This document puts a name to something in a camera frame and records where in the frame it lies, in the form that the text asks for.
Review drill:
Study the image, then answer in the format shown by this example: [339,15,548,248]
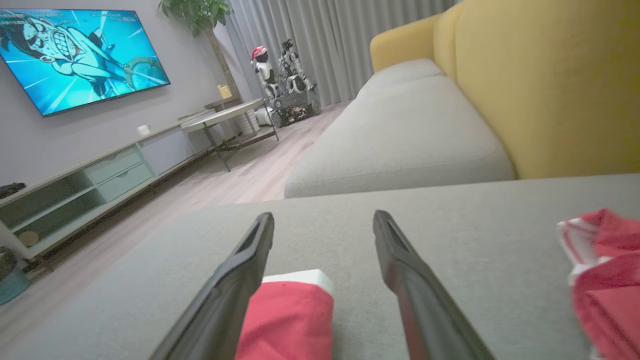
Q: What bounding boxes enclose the grey sofa chaise cushion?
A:
[10,173,640,360]

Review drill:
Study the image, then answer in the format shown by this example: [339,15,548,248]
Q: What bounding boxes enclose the grey top metal frame table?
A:
[180,98,280,173]

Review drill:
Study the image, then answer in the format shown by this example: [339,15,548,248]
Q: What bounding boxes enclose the red basketball jersey black lettering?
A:
[556,208,640,360]

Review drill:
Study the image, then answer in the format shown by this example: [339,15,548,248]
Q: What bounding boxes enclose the black wheeled robot cart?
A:
[269,90,322,129]

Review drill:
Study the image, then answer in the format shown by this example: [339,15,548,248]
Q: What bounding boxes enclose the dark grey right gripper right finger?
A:
[372,209,496,360]

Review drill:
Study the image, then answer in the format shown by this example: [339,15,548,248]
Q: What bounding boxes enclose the green potted tree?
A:
[158,0,242,99]

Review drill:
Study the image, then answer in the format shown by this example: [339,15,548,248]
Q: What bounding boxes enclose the white ribbed stool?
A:
[234,111,261,136]

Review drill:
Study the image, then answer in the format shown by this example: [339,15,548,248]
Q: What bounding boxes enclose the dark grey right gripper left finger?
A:
[149,212,276,360]

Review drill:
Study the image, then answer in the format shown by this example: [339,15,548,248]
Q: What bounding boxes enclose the white humanoid robot red hat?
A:
[250,45,280,100]

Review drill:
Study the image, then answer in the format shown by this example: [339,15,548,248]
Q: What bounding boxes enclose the wall mounted flat TV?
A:
[0,8,171,118]

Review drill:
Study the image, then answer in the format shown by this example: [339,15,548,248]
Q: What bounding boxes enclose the long low TV cabinet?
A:
[0,107,217,262]

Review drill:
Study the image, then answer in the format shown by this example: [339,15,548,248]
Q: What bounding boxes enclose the red shorts with white stripe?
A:
[235,269,335,360]

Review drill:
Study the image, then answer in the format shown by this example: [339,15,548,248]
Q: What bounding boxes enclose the small wooden side table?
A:
[204,95,252,114]

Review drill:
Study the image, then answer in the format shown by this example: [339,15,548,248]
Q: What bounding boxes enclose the grey pleated curtain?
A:
[214,0,458,107]

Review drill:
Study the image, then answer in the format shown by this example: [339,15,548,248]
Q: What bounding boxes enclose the black object on cabinet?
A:
[0,182,27,200]

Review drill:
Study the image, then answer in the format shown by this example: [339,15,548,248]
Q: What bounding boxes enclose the teal round basket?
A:
[0,247,32,306]

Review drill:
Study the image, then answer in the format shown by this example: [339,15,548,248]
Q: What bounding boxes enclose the white black humanoid robot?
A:
[278,38,318,96]

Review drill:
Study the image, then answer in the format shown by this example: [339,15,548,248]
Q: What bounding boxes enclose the grey sofa seat cushion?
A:
[355,58,446,99]
[283,75,517,200]

